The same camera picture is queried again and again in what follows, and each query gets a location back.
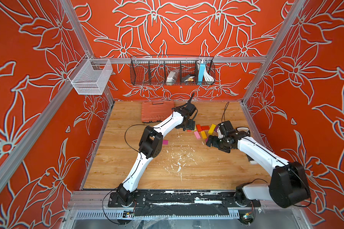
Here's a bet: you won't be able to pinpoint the orange long block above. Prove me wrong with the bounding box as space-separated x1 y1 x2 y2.
200 131 207 139

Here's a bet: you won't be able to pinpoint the black remote-like tool strip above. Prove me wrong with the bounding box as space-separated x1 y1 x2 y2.
236 127 250 133

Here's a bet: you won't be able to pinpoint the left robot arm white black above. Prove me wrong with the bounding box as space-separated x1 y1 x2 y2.
116 110 196 206

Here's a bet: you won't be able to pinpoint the orange plastic tool case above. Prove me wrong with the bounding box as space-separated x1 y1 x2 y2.
141 101 174 123

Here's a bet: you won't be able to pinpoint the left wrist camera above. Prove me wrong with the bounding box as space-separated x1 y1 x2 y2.
185 103 196 116

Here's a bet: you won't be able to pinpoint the long yellow block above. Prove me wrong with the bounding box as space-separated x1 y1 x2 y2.
208 124 216 135

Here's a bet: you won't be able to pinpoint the black item in basket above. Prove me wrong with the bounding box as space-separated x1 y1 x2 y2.
181 74 195 83

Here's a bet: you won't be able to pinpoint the pink long block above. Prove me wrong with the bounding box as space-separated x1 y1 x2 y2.
194 131 201 139

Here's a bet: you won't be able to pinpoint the black wire wall basket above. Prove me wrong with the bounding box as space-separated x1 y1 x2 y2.
130 55 216 86

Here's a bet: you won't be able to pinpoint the red-orange small block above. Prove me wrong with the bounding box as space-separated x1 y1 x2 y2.
196 124 202 132

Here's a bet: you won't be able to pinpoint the clear plastic wall bin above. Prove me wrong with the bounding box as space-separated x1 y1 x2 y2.
69 59 113 95

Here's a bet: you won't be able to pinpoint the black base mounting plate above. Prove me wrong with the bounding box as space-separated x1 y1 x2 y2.
106 189 260 218

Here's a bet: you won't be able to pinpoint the white cables in basket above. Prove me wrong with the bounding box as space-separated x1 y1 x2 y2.
204 66 215 85

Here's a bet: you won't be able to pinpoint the grey packet in basket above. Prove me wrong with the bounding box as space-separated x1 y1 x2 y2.
166 69 179 86

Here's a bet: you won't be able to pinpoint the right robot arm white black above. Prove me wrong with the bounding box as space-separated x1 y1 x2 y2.
206 131 312 208

